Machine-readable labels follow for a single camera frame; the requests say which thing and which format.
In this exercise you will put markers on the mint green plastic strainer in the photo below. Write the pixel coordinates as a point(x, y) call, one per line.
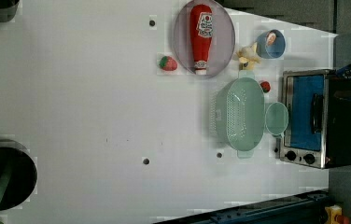
point(239, 114)

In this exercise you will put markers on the grey oval plate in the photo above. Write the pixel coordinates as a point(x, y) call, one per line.
point(223, 40)

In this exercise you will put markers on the peeled toy banana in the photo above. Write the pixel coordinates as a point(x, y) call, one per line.
point(248, 57)

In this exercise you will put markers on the small red strawberry toy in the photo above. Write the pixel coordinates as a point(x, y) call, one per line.
point(265, 85)

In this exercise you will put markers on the red ketchup bottle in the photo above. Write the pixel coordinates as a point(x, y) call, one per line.
point(201, 32)

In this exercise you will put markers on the small mint green bowl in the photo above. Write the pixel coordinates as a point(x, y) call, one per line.
point(276, 119)

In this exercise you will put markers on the blue cup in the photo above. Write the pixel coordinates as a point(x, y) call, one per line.
point(276, 50)

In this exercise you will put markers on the orange slice toy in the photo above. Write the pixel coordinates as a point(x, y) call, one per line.
point(270, 38)

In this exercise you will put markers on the black toaster oven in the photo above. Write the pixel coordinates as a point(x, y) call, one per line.
point(319, 124)

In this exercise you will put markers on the black pot with green ladle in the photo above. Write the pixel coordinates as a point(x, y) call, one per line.
point(18, 174)

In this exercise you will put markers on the yellow orange block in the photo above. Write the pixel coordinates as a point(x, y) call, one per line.
point(335, 215)

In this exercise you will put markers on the black cylinder cup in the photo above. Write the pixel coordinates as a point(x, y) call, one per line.
point(8, 9)

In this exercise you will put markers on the blue metal frame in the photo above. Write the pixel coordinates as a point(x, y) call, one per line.
point(305, 208)

